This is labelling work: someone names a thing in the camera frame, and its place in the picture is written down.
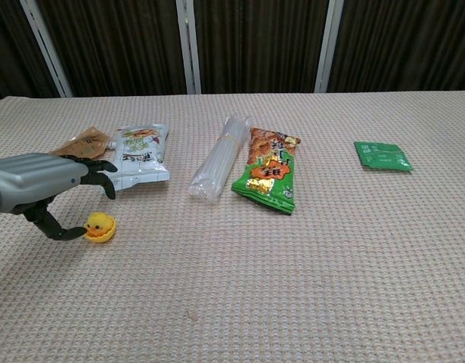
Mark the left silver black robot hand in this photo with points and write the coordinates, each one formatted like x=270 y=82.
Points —
x=31 y=181

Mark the yellow toy duck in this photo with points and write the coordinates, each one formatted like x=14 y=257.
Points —
x=95 y=224

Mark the brown spouted pouch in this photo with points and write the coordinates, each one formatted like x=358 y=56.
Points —
x=86 y=145

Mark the white snack bag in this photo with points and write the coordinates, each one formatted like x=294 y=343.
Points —
x=139 y=159

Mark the dark folding screen panel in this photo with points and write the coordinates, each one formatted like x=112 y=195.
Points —
x=260 y=45
x=13 y=45
x=406 y=45
x=118 y=45

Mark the clear plastic straw bundle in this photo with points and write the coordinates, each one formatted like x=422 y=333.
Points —
x=219 y=162

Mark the beige woven tablecloth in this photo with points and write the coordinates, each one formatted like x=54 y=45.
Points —
x=232 y=264

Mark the green orange snack bag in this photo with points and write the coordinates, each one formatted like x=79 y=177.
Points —
x=268 y=170

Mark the small green sachet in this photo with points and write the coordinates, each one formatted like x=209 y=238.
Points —
x=381 y=155

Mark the white screen frame post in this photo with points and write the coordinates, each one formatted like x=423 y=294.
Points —
x=47 y=47
x=188 y=45
x=327 y=45

